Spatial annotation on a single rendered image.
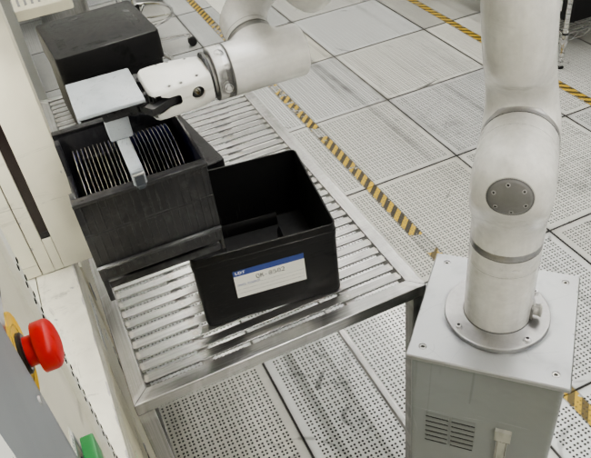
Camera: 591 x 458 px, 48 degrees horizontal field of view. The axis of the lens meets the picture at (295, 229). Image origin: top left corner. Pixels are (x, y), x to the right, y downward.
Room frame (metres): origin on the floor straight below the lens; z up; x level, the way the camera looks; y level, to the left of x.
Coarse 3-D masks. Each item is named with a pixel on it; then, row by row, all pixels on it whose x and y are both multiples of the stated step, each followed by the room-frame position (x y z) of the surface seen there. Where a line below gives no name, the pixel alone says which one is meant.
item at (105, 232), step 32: (96, 96) 0.90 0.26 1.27; (128, 96) 0.88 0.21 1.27; (64, 128) 1.00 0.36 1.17; (96, 128) 1.00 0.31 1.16; (128, 128) 0.90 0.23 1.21; (64, 160) 0.95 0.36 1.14; (96, 160) 0.98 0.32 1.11; (128, 160) 0.83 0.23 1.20; (192, 160) 0.93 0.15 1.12; (96, 192) 0.80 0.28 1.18; (128, 192) 0.81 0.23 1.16; (160, 192) 0.82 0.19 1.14; (192, 192) 0.83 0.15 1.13; (96, 224) 0.79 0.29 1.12; (128, 224) 0.80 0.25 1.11; (160, 224) 0.81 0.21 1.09; (192, 224) 0.83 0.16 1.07; (96, 256) 0.78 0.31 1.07; (128, 256) 0.80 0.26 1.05; (160, 256) 0.81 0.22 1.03; (192, 256) 0.87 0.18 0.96
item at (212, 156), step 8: (184, 120) 1.53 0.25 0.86; (192, 128) 1.48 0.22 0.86; (192, 136) 1.44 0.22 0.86; (200, 136) 1.43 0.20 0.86; (200, 144) 1.40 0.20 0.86; (208, 144) 1.39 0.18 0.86; (208, 152) 1.36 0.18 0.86; (216, 152) 1.35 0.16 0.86; (208, 160) 1.32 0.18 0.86; (216, 160) 1.32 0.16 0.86; (208, 168) 1.30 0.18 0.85
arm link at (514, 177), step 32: (512, 128) 0.80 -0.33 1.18; (544, 128) 0.80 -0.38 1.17; (480, 160) 0.77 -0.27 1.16; (512, 160) 0.74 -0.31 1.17; (544, 160) 0.74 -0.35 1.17; (480, 192) 0.74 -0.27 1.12; (512, 192) 0.71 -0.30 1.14; (544, 192) 0.71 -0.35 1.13; (480, 224) 0.80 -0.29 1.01; (512, 224) 0.74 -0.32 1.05; (544, 224) 0.76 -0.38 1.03; (512, 256) 0.77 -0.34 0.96
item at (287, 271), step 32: (256, 160) 1.19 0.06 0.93; (288, 160) 1.21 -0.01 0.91; (224, 192) 1.18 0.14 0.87; (256, 192) 1.19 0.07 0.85; (288, 192) 1.21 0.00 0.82; (224, 224) 1.17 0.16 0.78; (256, 224) 1.16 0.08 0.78; (288, 224) 1.16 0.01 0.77; (320, 224) 1.04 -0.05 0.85; (224, 256) 0.90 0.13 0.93; (256, 256) 0.91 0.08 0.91; (288, 256) 0.93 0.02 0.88; (320, 256) 0.94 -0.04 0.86; (224, 288) 0.90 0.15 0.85; (256, 288) 0.91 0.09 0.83; (288, 288) 0.92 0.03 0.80; (320, 288) 0.94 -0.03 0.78; (224, 320) 0.90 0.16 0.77
